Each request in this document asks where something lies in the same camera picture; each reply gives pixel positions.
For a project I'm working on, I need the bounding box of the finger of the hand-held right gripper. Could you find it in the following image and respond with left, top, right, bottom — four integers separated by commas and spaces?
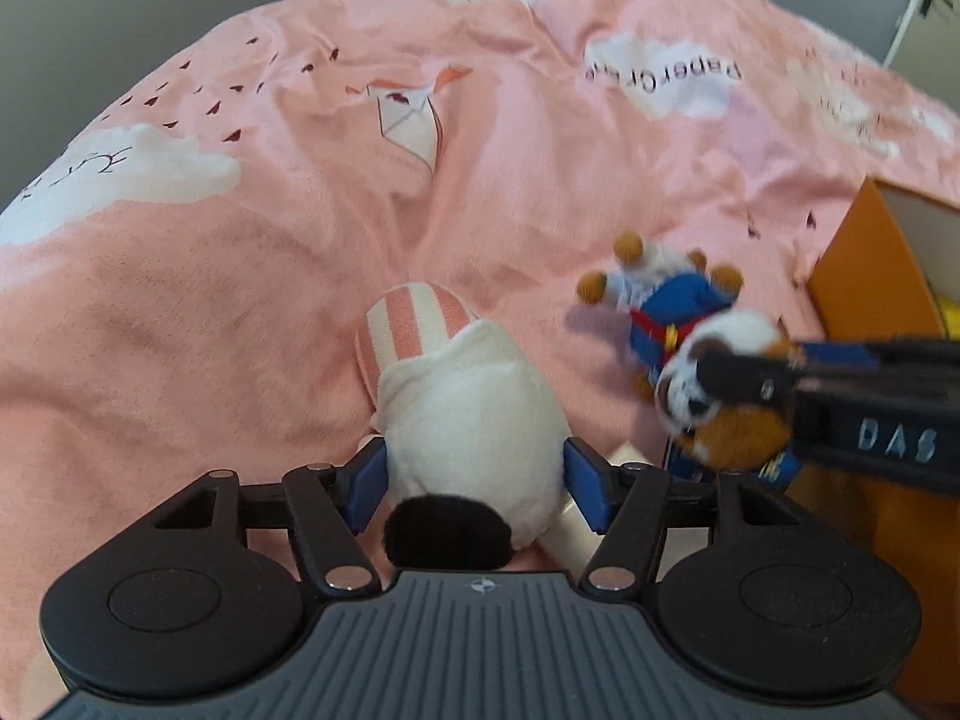
696, 346, 800, 404
793, 337, 960, 376

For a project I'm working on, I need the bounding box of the brown bear plush blue outfit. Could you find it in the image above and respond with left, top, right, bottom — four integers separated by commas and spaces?
576, 231, 807, 492

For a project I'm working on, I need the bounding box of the yellow toy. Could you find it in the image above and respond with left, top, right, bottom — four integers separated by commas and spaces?
928, 291, 960, 340

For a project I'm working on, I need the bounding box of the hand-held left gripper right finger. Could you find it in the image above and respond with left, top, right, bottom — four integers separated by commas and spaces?
562, 436, 803, 592

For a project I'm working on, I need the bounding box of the orange storage box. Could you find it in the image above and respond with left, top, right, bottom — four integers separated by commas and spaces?
784, 176, 960, 713

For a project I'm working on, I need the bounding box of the white cabinet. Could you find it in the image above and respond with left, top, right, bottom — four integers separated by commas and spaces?
881, 0, 960, 95

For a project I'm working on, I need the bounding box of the white plush toy striped hat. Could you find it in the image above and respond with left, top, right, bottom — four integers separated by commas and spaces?
354, 281, 575, 571

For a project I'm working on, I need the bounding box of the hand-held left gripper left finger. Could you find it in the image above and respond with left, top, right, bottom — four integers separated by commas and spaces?
154, 435, 391, 592

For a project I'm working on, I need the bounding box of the pink cloud-print blanket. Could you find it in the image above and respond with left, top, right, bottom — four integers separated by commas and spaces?
0, 0, 960, 698

